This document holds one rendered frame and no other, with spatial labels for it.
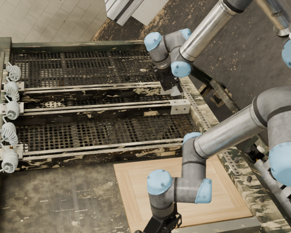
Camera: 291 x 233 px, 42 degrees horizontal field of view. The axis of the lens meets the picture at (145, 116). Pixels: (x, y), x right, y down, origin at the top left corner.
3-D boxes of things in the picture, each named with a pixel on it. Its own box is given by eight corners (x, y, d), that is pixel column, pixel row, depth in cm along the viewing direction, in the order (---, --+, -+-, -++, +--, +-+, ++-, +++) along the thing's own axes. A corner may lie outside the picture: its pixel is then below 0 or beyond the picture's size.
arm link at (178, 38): (196, 55, 152) (170, 63, 155) (193, 36, 159) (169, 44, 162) (190, 41, 146) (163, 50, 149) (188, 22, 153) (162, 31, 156)
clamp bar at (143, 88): (178, 95, 256) (183, 64, 243) (-8, 106, 227) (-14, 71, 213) (173, 88, 264) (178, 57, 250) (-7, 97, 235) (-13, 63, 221)
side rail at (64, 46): (150, 55, 317) (152, 43, 311) (13, 60, 290) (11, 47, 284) (148, 51, 323) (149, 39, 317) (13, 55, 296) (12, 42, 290)
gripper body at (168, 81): (161, 82, 176) (152, 64, 168) (178, 75, 175) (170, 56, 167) (165, 93, 171) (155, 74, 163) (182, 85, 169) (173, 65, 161)
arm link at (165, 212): (162, 214, 114) (142, 200, 119) (163, 223, 117) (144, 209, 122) (178, 198, 118) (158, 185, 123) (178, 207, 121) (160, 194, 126)
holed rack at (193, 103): (241, 174, 189) (241, 174, 189) (235, 175, 188) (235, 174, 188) (154, 39, 318) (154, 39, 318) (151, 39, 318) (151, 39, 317)
